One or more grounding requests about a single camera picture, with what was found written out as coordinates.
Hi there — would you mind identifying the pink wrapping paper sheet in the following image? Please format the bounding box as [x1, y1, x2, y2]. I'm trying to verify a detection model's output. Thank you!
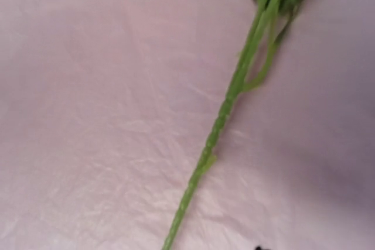
[1, 0, 374, 249]

